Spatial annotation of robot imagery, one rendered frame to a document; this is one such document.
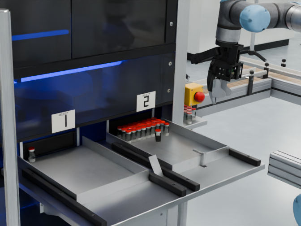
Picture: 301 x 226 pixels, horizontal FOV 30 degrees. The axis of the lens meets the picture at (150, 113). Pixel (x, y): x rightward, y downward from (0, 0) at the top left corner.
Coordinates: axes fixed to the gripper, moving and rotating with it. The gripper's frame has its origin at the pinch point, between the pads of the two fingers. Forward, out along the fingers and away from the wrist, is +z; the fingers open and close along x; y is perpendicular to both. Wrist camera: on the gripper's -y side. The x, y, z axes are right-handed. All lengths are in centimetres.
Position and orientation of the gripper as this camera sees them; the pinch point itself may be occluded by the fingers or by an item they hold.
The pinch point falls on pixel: (212, 99)
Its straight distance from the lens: 184.0
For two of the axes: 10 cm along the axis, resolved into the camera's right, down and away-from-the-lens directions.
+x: 6.3, -2.1, 7.5
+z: -1.0, 9.3, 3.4
